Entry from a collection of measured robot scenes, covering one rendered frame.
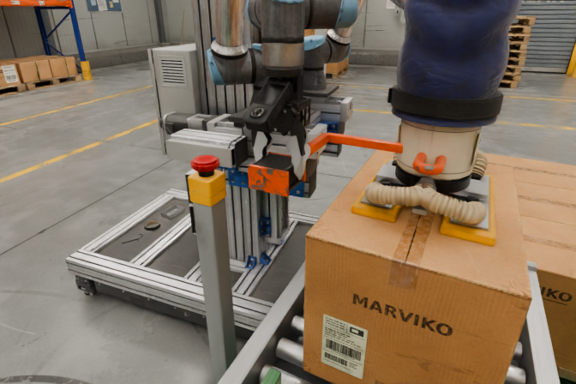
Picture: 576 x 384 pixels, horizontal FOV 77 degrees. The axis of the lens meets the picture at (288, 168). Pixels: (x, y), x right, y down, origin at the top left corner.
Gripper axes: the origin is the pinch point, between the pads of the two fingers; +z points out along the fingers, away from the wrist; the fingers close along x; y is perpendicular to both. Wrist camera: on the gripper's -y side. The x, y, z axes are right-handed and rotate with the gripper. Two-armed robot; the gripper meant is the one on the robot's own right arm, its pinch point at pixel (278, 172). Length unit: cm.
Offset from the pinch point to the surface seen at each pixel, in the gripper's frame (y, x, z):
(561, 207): 130, -77, 52
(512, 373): 24, -53, 53
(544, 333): 36, -60, 48
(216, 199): 5.0, 20.2, 13.4
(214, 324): 3, 23, 55
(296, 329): 13, 1, 54
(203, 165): 3.7, 22.1, 4.3
